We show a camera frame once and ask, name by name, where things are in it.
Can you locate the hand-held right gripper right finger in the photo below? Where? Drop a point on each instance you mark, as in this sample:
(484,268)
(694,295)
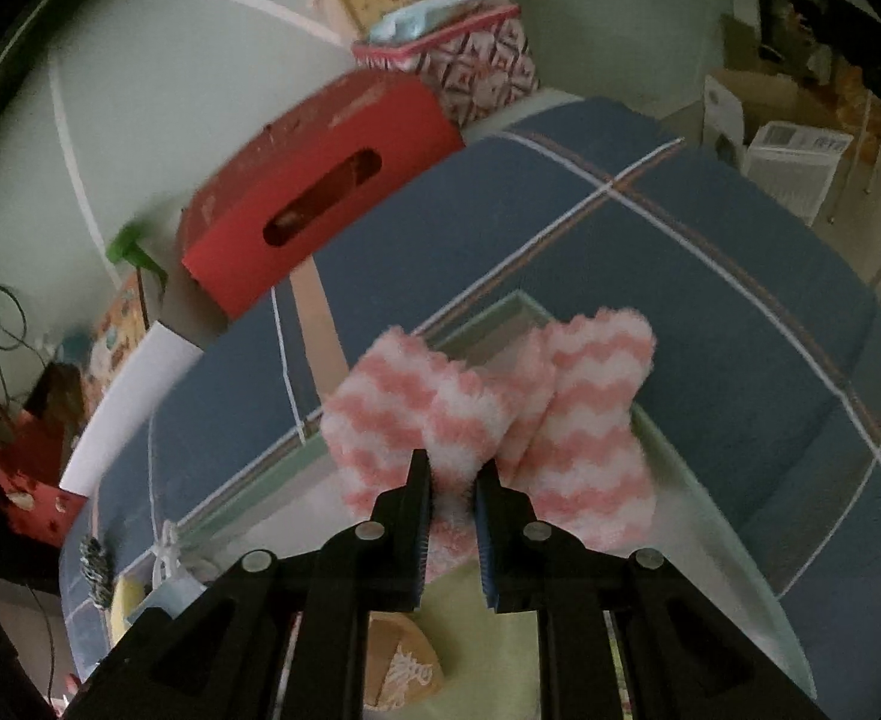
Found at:
(485,540)

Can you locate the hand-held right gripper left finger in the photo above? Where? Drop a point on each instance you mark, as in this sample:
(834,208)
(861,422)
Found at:
(424,540)

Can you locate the pink white striped fuzzy sock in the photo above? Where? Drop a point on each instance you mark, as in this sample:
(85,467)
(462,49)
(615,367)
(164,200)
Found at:
(403,412)
(597,427)

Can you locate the white board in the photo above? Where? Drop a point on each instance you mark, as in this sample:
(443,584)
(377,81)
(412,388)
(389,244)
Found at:
(133,405)

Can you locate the blue plaid blanket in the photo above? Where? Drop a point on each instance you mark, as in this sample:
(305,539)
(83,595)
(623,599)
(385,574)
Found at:
(710,277)

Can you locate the colourful picture box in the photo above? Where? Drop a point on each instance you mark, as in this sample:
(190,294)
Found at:
(119,322)

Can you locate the red tissue box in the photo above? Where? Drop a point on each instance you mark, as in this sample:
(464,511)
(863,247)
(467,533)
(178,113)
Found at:
(298,180)

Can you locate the red bag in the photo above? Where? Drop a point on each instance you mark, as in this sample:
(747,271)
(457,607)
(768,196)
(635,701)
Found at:
(20,480)

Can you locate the green clip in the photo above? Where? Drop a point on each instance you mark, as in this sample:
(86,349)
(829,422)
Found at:
(134,249)

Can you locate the patterned box pink rim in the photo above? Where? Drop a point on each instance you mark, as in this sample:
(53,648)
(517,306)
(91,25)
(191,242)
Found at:
(478,75)

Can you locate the white appliance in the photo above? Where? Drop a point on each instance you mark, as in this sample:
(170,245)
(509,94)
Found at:
(796,165)

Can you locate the light blue tissue packet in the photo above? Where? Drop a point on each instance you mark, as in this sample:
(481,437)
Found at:
(425,15)

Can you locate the cardboard box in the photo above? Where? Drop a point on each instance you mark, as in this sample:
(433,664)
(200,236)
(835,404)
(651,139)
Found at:
(766,94)

